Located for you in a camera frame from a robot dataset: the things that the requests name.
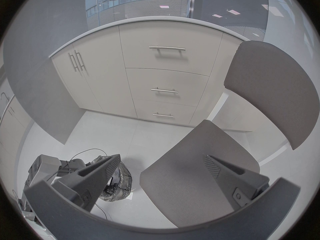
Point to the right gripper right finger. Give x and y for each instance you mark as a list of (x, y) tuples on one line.
[(235, 181)]

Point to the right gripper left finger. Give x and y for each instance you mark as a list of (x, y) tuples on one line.
[(92, 179)]

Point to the black plastic bag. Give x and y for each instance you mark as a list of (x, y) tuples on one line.
[(122, 181)]

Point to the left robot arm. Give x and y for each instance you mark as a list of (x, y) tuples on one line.
[(46, 166)]

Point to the dark grey white-framed chair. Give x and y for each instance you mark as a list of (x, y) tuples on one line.
[(190, 174)]

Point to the pale grey cabinet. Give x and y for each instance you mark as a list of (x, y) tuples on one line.
[(12, 134), (155, 79)]

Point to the window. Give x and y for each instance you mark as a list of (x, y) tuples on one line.
[(150, 1)]

